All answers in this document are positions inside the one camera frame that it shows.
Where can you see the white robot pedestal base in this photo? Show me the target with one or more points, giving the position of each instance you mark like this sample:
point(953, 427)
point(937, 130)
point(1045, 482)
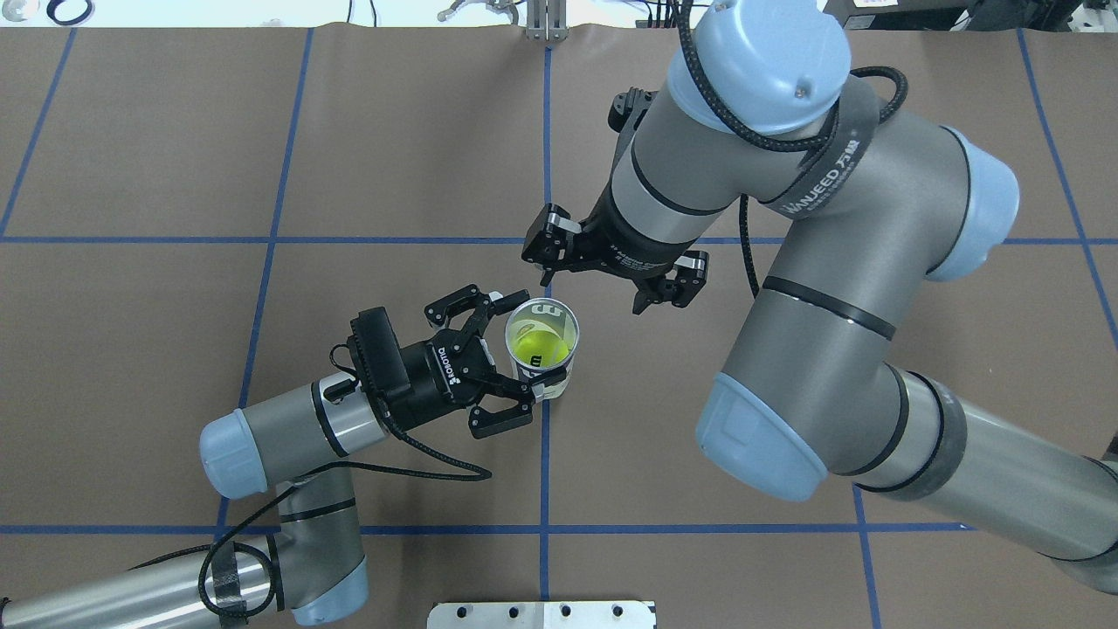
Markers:
point(544, 614)

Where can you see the black box with label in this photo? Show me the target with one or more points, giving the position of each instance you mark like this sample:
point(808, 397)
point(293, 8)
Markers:
point(895, 15)

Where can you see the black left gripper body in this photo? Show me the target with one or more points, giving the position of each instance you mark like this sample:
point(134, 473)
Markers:
point(434, 377)

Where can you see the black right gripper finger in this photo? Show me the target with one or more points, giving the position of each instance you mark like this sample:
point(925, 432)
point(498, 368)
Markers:
point(690, 276)
point(551, 243)

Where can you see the clear tennis ball can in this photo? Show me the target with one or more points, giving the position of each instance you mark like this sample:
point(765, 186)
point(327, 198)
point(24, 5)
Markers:
point(544, 313)

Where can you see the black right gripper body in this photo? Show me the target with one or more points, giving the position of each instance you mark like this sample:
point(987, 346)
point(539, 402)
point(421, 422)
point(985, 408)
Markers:
point(618, 250)

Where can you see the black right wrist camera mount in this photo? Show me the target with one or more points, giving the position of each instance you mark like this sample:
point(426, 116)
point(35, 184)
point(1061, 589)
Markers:
point(627, 111)

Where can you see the aluminium frame post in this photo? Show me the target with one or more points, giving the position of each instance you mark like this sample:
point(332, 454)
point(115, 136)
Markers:
point(546, 20)

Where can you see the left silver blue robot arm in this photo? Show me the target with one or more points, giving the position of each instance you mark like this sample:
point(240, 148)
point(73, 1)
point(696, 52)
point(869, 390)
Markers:
point(302, 552)

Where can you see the yellow tennis ball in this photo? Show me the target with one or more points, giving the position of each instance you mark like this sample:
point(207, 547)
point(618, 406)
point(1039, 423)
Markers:
point(540, 348)

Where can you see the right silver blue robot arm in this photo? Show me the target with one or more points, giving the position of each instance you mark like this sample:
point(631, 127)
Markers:
point(761, 102)

